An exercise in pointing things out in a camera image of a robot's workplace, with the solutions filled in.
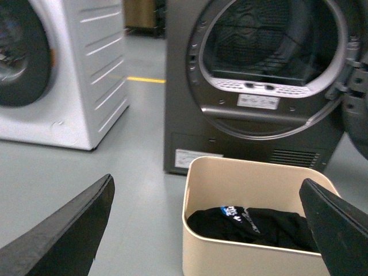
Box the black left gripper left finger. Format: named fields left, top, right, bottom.
left=1, top=174, right=115, bottom=275

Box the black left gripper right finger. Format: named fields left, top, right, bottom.
left=299, top=178, right=367, bottom=275

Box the beige plastic laundry hamper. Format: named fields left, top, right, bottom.
left=182, top=156, right=336, bottom=275

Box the black printed t-shirt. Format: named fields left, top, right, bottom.
left=187, top=206, right=319, bottom=253

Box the grey round dryer door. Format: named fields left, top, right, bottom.
left=342, top=1, right=367, bottom=158

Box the dark grey tumble dryer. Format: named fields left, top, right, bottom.
left=163, top=1, right=350, bottom=174

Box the white washing machine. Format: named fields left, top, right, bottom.
left=1, top=1, right=129, bottom=150

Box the brown cardboard box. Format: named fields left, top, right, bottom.
left=124, top=0, right=156, bottom=29

